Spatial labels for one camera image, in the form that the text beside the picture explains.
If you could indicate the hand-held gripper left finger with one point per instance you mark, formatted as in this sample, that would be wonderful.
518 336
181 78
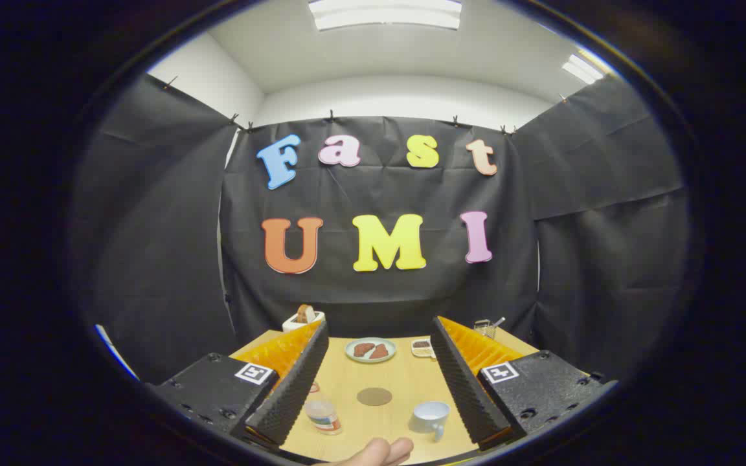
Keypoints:
292 388

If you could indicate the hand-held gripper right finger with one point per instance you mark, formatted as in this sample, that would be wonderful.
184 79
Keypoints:
467 388

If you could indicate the white cup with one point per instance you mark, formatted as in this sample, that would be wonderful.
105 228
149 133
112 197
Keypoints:
428 415

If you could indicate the brown round coaster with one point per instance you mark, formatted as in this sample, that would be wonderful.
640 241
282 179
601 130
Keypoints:
374 397

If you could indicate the white divided snack tray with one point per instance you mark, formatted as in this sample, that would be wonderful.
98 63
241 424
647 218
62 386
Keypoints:
422 348

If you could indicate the wooden table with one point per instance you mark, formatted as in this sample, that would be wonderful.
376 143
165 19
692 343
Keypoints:
405 382

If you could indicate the white toaster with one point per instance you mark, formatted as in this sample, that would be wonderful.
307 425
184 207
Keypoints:
292 323

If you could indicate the pale green plate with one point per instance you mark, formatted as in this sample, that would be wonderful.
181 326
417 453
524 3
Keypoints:
350 353

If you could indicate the toast slice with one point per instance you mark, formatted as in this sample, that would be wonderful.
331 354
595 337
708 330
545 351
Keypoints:
305 314

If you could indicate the brown meat piece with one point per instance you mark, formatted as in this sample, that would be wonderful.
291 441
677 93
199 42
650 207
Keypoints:
380 353
363 350

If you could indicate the black backdrop cloth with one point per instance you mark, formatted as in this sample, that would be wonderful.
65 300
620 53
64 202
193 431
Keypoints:
373 194

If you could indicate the small ceiling light panel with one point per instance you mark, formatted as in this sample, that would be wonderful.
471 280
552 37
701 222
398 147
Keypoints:
581 68

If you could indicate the long ceiling light panel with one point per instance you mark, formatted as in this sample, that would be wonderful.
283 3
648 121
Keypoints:
386 14

